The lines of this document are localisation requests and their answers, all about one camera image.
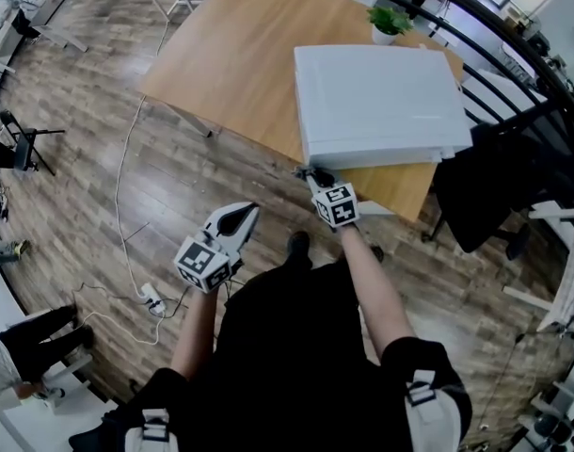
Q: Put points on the grey desk frame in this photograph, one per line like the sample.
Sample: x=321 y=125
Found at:
x=61 y=12

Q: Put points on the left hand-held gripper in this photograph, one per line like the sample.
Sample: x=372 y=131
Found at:
x=202 y=264

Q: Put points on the white desk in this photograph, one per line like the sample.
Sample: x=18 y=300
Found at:
x=14 y=422

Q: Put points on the white power strip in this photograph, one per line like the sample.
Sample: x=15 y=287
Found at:
x=151 y=297

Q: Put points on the white table leg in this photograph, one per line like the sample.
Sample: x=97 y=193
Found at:
x=193 y=121

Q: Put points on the person's left forearm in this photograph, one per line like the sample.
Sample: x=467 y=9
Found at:
x=195 y=332

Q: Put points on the white microwave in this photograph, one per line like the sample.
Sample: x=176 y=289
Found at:
x=376 y=106

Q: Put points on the green potted plant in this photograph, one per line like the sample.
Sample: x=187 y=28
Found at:
x=388 y=22

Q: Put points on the person's right forearm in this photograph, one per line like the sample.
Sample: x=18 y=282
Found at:
x=371 y=290

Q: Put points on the person's black shoe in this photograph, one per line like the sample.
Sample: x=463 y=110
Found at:
x=298 y=246
x=377 y=253

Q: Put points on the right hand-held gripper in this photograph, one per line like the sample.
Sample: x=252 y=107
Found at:
x=339 y=205

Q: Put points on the person's black clothing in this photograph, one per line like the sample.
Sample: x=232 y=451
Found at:
x=291 y=360

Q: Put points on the black metal railing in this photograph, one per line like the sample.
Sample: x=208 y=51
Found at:
x=499 y=26

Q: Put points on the black folding chair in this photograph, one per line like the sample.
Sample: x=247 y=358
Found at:
x=23 y=141

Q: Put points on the black office chair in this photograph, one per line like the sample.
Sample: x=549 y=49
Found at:
x=499 y=182

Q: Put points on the white side table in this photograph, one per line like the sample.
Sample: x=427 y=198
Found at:
x=569 y=271

